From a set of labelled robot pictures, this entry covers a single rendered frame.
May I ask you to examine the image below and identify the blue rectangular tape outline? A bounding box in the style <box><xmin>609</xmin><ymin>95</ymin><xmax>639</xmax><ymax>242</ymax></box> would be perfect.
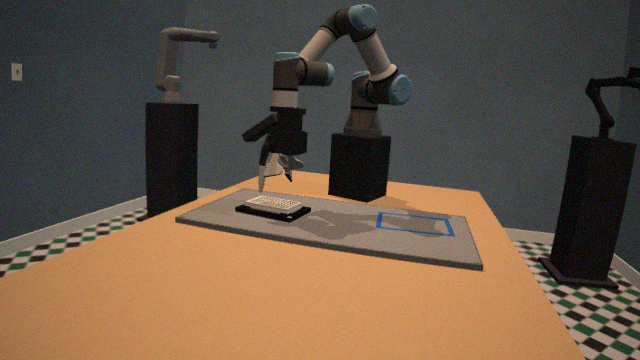
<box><xmin>375</xmin><ymin>212</ymin><xmax>455</xmax><ymax>237</ymax></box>

